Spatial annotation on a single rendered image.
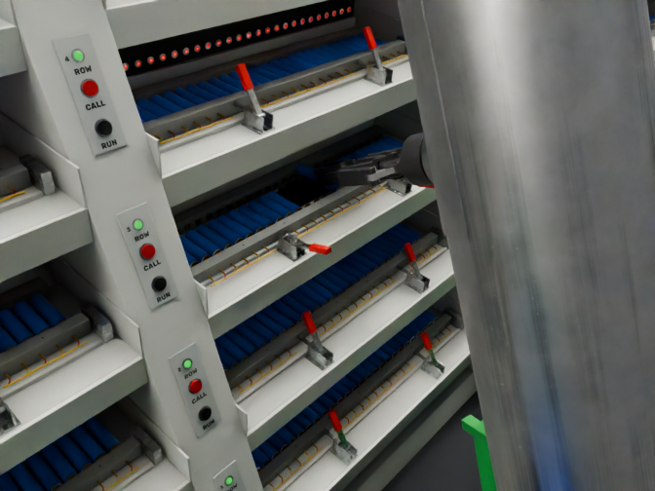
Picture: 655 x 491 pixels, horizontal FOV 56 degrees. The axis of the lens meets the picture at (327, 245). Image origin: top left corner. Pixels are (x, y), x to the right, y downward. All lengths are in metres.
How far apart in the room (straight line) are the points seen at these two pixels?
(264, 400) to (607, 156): 0.75
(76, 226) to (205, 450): 0.34
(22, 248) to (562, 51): 0.57
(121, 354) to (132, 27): 0.38
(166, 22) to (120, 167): 0.18
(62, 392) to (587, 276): 0.61
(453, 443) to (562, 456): 1.03
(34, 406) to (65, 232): 0.19
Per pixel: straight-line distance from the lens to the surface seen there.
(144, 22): 0.77
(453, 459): 1.29
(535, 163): 0.26
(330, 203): 0.99
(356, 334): 1.05
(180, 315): 0.79
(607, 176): 0.26
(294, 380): 0.97
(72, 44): 0.72
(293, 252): 0.90
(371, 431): 1.15
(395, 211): 1.06
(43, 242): 0.71
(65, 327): 0.80
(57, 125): 0.70
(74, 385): 0.77
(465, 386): 1.41
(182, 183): 0.78
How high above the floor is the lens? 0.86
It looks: 21 degrees down
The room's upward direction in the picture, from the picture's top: 13 degrees counter-clockwise
